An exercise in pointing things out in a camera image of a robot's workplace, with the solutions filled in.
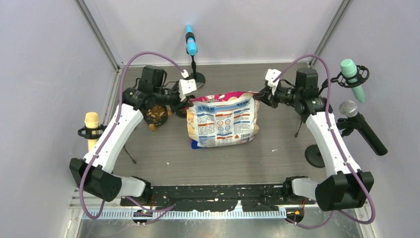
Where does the colourful pet food bag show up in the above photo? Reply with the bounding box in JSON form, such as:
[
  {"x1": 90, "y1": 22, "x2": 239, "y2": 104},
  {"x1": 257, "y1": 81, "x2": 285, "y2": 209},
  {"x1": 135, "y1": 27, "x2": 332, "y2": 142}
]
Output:
[{"x1": 186, "y1": 91, "x2": 260, "y2": 149}]

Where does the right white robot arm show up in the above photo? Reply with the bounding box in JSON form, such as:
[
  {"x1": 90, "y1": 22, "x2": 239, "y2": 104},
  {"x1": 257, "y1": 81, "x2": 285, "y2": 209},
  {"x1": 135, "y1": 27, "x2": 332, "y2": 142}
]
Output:
[{"x1": 254, "y1": 68, "x2": 374, "y2": 211}]

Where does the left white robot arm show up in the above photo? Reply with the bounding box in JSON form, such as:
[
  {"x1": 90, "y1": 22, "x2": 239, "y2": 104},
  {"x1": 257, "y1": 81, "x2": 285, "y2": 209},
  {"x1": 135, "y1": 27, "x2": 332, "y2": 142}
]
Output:
[{"x1": 69, "y1": 65, "x2": 197, "y2": 205}]

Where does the round black pet bowl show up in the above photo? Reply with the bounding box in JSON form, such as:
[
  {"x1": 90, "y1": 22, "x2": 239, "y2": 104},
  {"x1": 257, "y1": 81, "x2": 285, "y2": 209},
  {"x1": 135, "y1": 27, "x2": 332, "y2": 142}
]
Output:
[{"x1": 171, "y1": 107, "x2": 187, "y2": 118}]

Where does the cat-ear black pet bowl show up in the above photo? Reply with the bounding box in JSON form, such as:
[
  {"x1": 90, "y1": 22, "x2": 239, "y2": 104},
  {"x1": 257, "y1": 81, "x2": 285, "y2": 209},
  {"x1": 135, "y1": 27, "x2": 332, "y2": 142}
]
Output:
[{"x1": 144, "y1": 105, "x2": 172, "y2": 131}]

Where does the grey black handheld microphone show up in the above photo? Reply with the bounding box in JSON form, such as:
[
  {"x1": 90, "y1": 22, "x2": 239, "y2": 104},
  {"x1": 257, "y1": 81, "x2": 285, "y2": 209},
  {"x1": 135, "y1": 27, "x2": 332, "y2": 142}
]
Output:
[{"x1": 336, "y1": 100, "x2": 388, "y2": 156}]

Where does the blue microphone on stand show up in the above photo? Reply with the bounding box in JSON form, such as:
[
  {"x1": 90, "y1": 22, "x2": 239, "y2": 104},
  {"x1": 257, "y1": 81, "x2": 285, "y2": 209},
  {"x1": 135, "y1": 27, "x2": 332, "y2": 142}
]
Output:
[{"x1": 185, "y1": 24, "x2": 206, "y2": 89}]

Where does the round black stand base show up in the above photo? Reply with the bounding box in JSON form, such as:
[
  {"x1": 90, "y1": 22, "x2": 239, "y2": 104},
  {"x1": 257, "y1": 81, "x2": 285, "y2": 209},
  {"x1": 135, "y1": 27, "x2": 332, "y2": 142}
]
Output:
[{"x1": 305, "y1": 144, "x2": 325, "y2": 168}]

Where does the yellow microphone on tripod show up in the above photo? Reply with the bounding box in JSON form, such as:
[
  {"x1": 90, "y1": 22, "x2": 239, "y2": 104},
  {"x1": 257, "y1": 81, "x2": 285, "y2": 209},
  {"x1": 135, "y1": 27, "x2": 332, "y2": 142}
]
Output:
[{"x1": 77, "y1": 112, "x2": 137, "y2": 164}]

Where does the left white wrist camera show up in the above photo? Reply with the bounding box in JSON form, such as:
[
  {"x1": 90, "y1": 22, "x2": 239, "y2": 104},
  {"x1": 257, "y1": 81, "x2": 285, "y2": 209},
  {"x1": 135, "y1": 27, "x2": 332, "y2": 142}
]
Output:
[{"x1": 178, "y1": 69, "x2": 197, "y2": 101}]

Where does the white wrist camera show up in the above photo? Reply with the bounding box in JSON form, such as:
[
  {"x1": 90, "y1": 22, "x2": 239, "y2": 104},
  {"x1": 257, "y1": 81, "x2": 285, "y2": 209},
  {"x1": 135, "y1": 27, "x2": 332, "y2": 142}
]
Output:
[
  {"x1": 265, "y1": 69, "x2": 282, "y2": 96},
  {"x1": 178, "y1": 69, "x2": 197, "y2": 101}
]

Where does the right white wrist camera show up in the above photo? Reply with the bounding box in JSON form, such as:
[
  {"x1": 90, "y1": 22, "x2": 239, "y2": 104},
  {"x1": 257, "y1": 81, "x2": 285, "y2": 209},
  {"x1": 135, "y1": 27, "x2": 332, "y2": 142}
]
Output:
[{"x1": 265, "y1": 69, "x2": 282, "y2": 96}]

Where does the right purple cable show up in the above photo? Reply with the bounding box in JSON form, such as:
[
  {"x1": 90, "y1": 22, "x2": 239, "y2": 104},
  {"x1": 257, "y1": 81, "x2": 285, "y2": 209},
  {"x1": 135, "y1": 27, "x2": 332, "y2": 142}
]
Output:
[{"x1": 274, "y1": 54, "x2": 377, "y2": 229}]

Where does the purple cable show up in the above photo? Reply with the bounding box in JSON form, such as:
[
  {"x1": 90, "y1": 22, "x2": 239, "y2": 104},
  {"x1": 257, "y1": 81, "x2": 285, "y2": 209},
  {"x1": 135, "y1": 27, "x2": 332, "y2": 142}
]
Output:
[
  {"x1": 274, "y1": 54, "x2": 377, "y2": 229},
  {"x1": 78, "y1": 51, "x2": 189, "y2": 225}
]

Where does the green microphone with shock mount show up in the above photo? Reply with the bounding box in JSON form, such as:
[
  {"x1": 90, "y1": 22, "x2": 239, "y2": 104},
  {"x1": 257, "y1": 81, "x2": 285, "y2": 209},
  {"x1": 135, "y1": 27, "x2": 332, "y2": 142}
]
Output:
[{"x1": 318, "y1": 59, "x2": 370, "y2": 103}]

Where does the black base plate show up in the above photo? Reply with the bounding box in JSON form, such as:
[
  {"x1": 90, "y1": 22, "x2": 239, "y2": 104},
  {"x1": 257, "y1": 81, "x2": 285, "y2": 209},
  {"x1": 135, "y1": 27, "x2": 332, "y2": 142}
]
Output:
[{"x1": 120, "y1": 183, "x2": 314, "y2": 212}]

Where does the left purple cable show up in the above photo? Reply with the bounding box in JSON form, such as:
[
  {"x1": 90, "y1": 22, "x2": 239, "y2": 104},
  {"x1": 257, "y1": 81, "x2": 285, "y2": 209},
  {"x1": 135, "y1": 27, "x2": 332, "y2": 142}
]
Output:
[{"x1": 78, "y1": 51, "x2": 189, "y2": 225}]

